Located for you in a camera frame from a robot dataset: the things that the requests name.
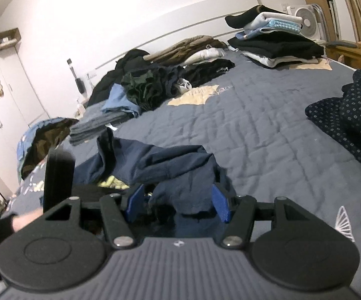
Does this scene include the navy blue garment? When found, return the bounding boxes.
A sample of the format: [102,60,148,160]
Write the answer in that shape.
[73,128,237,226]

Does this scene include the dark green garment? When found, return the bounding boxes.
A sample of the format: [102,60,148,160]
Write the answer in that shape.
[121,69,171,112]

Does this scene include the navy dotted garment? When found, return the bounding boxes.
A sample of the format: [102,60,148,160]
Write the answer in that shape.
[305,69,361,186]

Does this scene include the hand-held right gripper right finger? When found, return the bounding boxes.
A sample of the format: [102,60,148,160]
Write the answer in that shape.
[212,184,309,250]

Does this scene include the white wardrobe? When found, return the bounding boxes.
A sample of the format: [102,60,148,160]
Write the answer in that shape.
[0,48,50,201]

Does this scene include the person's left hand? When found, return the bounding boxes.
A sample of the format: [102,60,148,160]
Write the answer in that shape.
[12,209,45,232]

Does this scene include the flat black garment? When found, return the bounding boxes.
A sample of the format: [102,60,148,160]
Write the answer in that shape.
[168,59,236,87]

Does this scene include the grey-blue printed quilt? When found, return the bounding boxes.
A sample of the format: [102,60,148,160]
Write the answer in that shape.
[10,48,361,257]

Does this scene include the folded grey jeans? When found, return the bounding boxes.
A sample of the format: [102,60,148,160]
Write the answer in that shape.
[69,104,128,146]

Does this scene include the black brush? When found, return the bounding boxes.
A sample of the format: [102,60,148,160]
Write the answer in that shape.
[66,58,87,94]

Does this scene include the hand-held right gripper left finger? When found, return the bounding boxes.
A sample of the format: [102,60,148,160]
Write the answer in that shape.
[44,184,145,250]

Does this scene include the black jacket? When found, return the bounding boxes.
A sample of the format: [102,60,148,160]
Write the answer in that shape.
[88,49,151,107]

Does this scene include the white garment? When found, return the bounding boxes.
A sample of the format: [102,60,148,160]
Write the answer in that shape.
[185,48,226,64]

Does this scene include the open cardboard box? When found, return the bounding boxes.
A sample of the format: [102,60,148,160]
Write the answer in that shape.
[0,28,21,49]

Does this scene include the grey white sock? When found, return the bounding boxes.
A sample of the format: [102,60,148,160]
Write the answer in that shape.
[177,79,192,94]

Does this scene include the stack of folded clothes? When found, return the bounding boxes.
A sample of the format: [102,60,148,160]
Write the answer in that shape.
[225,4,325,68]

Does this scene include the white fan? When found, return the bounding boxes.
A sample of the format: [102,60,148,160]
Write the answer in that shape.
[288,4,321,40]

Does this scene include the blue patterned cloth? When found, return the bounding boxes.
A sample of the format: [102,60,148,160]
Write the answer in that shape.
[16,120,54,169]

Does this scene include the dark brown garment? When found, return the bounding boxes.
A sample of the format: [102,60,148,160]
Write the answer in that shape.
[20,118,79,180]

